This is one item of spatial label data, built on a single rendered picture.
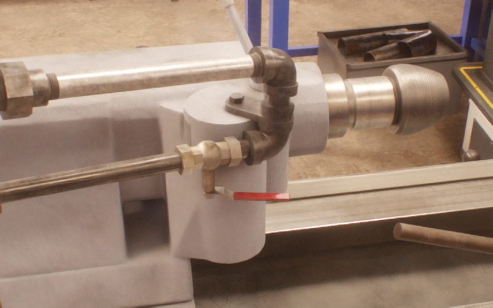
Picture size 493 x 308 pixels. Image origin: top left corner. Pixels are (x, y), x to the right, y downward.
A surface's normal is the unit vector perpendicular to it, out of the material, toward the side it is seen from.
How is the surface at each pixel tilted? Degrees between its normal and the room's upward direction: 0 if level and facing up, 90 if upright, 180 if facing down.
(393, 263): 18
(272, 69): 81
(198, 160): 68
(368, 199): 0
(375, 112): 87
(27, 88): 56
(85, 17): 0
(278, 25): 90
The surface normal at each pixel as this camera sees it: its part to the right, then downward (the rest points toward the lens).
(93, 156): 0.18, 0.28
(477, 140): -0.99, 0.06
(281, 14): 0.19, 0.50
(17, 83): 0.47, -0.12
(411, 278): 0.18, -0.79
